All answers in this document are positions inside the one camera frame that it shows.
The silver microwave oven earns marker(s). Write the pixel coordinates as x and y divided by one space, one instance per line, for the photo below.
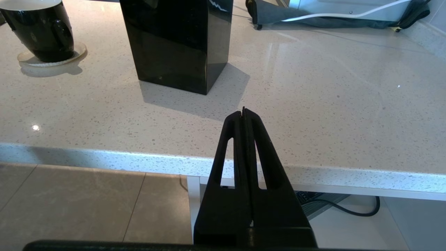
348 5

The round clear coaster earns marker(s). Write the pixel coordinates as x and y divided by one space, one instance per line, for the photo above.
78 52

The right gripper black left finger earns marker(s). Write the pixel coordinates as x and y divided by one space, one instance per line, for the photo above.
216 209

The black mug white inside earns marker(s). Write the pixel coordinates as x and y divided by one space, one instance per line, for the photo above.
41 35

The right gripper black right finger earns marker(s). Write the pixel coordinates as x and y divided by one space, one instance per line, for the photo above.
278 205

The dark grey cloth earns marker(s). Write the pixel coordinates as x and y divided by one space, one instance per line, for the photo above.
271 14

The black tissue box white lid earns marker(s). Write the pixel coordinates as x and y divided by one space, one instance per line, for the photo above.
174 45

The black power strip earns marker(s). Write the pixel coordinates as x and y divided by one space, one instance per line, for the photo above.
313 205

